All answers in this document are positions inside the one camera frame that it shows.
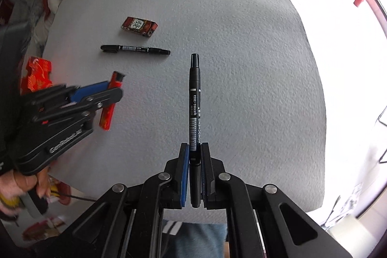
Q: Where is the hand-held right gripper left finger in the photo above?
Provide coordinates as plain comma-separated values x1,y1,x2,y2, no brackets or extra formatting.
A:
50,142,190,258

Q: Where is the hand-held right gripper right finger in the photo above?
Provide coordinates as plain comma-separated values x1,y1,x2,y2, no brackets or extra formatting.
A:
200,142,354,258

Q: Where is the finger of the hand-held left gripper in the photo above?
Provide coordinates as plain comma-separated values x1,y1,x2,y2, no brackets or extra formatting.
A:
27,81,112,106
30,87,124,127

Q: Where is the red lighter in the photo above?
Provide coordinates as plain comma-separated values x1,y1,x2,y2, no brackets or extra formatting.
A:
99,71,125,131

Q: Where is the red cardboard box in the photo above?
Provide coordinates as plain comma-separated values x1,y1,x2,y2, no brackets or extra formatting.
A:
21,56,52,95

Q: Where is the black marker pen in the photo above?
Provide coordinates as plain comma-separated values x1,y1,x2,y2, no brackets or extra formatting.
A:
100,44,171,56
188,53,202,208

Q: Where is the person's left hand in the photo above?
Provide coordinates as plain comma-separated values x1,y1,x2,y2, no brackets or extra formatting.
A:
0,167,50,216

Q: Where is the black white striped cloth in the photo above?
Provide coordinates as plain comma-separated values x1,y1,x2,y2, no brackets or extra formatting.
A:
163,220,183,236

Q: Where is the person's leg in jeans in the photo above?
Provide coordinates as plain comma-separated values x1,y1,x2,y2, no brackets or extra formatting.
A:
163,223,229,258

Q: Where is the small dark red patterned box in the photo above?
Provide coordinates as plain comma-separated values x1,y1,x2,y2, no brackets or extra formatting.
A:
122,16,158,38

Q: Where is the red printed packet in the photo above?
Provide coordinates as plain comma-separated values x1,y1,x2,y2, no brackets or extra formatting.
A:
22,217,67,242

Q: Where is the black cable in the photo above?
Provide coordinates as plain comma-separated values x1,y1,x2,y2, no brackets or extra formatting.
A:
50,192,99,202

